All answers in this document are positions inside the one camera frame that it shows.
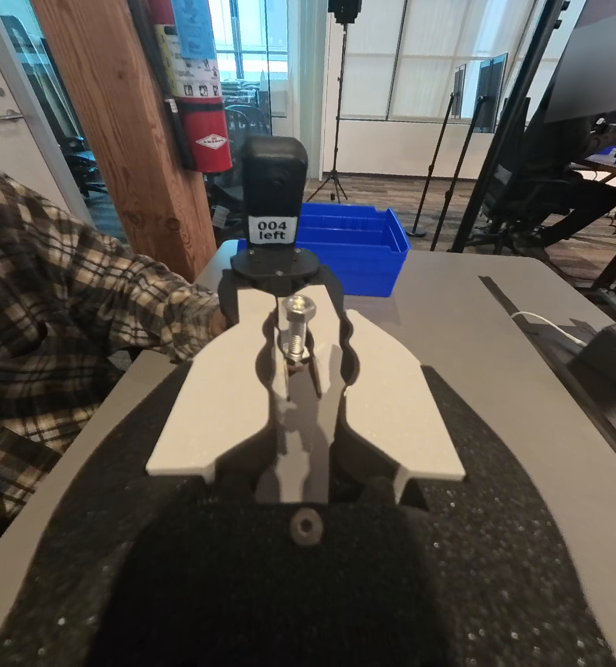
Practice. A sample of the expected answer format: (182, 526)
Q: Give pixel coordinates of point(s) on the small monitor on black stand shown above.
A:
(460, 91)

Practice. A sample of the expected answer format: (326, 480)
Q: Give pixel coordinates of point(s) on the black office chair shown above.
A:
(506, 193)

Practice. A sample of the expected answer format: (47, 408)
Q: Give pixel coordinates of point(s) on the person's left forearm plaid sleeve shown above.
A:
(105, 292)

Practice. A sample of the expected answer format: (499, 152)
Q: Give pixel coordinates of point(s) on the wooden desk with black legs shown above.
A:
(607, 168)

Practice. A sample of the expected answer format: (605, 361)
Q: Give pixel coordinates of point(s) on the silver hex bolt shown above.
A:
(296, 328)

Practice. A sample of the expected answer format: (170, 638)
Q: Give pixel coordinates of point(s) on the blue plastic parts bin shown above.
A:
(349, 250)

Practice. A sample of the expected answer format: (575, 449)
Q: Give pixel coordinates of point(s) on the large monitor on black stand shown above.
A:
(493, 94)

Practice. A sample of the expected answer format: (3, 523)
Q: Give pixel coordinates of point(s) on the black slanted frame pole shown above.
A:
(516, 99)

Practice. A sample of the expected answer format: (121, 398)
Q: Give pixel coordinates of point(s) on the dark grey power adapter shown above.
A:
(610, 354)

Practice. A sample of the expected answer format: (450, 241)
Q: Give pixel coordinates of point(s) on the silver hex nut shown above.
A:
(295, 357)

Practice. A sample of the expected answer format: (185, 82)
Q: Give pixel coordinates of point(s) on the red fire extinguisher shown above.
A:
(206, 140)

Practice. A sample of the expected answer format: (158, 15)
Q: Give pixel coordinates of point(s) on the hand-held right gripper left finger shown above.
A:
(219, 406)

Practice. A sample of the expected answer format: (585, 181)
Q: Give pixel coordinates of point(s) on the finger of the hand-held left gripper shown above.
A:
(253, 307)
(326, 328)

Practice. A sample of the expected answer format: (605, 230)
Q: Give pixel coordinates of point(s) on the black tripod with camera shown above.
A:
(344, 8)

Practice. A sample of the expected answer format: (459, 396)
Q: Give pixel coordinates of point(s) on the wooden column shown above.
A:
(105, 130)

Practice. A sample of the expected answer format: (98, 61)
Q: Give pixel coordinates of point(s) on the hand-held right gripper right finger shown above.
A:
(396, 411)

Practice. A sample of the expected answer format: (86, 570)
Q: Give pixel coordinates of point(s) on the person's left hand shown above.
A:
(219, 320)

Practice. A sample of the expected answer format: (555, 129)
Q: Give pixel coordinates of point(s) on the person's plaid shirt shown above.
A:
(16, 443)

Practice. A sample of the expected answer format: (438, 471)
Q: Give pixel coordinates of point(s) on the white framed glass door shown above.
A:
(6, 156)

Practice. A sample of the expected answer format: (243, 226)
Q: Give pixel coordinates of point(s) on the blue paper tag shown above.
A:
(196, 28)

